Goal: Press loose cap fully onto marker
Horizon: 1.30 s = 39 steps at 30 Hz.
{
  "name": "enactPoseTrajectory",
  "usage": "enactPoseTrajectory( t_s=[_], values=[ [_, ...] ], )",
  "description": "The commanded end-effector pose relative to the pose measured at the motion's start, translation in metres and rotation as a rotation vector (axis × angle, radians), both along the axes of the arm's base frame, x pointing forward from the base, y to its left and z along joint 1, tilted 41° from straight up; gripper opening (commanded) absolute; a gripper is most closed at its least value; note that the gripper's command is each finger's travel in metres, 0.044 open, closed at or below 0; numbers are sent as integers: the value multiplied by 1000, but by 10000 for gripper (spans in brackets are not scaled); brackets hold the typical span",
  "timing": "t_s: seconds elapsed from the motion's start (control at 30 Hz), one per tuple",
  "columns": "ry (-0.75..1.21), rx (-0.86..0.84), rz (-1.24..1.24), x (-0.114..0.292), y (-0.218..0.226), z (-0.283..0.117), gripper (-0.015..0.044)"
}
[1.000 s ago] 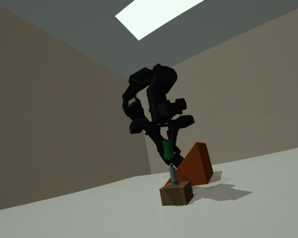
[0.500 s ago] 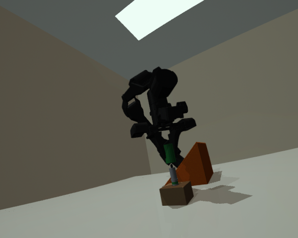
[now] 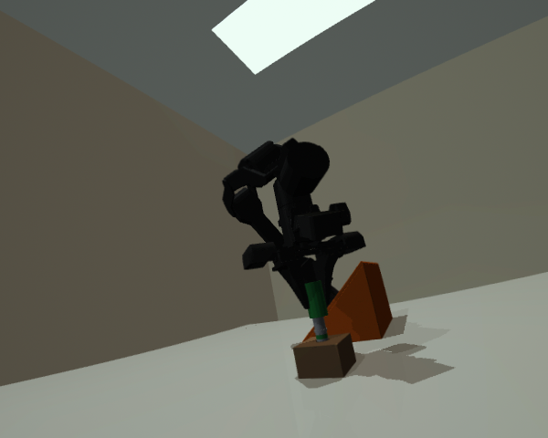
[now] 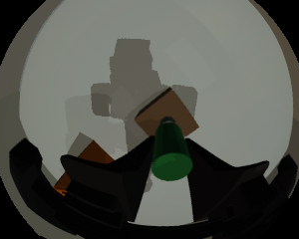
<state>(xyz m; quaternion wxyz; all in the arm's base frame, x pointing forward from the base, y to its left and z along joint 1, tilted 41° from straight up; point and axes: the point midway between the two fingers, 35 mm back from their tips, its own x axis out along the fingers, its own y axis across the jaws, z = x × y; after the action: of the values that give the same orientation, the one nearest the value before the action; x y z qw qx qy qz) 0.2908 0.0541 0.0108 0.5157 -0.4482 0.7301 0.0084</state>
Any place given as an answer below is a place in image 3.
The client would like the dark green cylinder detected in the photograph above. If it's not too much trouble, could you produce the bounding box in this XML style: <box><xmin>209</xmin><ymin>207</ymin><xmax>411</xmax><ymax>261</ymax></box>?
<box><xmin>305</xmin><ymin>281</ymin><xmax>328</xmax><ymax>318</ymax></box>

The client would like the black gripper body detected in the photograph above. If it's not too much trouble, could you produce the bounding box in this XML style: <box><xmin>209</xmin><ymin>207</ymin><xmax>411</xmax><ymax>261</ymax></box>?
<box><xmin>242</xmin><ymin>201</ymin><xmax>366</xmax><ymax>270</ymax></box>

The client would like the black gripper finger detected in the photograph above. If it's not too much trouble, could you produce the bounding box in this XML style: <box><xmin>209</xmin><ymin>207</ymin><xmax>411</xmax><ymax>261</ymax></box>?
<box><xmin>312</xmin><ymin>252</ymin><xmax>343</xmax><ymax>305</ymax></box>
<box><xmin>272</xmin><ymin>259</ymin><xmax>310</xmax><ymax>309</ymax></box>

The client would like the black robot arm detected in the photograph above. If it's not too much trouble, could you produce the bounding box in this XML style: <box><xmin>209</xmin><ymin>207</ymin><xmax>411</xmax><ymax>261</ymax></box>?
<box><xmin>222</xmin><ymin>138</ymin><xmax>352</xmax><ymax>284</ymax></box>

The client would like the grey marker with green band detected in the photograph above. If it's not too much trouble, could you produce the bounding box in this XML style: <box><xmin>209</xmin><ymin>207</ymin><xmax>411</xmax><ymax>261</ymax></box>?
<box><xmin>312</xmin><ymin>317</ymin><xmax>329</xmax><ymax>341</ymax></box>

